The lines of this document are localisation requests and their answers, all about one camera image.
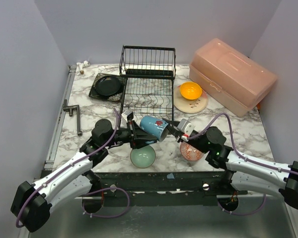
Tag pink beige round plate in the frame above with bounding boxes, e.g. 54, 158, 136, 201
173, 86, 208, 114

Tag pink plastic storage box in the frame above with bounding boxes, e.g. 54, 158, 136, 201
189, 38, 278, 117

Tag black front mounting bar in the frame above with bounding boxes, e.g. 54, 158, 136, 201
41, 170, 264, 208

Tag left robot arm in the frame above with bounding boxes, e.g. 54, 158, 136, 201
10, 119, 157, 232

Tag black patterned square plate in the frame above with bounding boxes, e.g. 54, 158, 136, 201
88, 73, 126, 102

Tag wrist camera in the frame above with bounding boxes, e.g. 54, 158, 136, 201
177, 119, 195, 137
121, 110, 134, 127

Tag black wire dish rack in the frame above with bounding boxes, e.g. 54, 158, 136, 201
119, 46, 176, 123

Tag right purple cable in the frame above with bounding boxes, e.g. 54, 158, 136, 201
187, 113, 298, 216

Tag mint green bowl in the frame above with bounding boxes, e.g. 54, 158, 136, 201
130, 145, 156, 169

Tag red blue patterned bowl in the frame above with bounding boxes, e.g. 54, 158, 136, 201
180, 142, 204, 161

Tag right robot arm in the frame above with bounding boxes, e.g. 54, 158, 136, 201
166, 119, 298, 210

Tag black round plate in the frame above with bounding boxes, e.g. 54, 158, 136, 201
94, 75, 123, 97

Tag blue floral mug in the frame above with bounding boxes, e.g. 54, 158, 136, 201
140, 116, 168, 142

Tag white corner fixture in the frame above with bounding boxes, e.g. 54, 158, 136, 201
76, 60, 90, 75

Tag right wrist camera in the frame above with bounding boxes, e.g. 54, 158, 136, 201
177, 119, 195, 137

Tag yellow bowl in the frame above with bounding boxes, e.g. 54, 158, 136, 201
179, 82, 203, 100

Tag aluminium left rail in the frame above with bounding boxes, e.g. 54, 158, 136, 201
44, 65, 77, 171

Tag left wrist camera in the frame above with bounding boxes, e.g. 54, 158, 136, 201
121, 110, 134, 127

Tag dark metal T handle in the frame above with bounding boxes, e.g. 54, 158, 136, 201
63, 99, 83, 136

